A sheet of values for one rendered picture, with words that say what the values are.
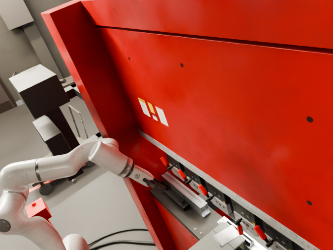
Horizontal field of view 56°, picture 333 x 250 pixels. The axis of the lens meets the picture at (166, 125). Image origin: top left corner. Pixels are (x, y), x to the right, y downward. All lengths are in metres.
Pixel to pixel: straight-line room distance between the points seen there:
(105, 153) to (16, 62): 7.72
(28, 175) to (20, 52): 7.59
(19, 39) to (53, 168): 7.58
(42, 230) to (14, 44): 7.52
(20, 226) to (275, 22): 1.13
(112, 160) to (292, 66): 0.72
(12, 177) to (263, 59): 0.96
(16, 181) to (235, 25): 0.94
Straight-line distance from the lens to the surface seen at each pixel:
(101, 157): 1.20
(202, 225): 2.12
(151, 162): 2.41
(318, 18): 0.73
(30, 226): 1.43
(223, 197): 1.63
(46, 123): 2.45
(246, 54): 0.94
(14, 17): 8.29
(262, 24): 0.83
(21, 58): 8.81
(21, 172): 1.29
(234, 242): 1.84
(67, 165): 1.24
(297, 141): 0.98
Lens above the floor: 2.45
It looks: 29 degrees down
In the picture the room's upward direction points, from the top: 20 degrees counter-clockwise
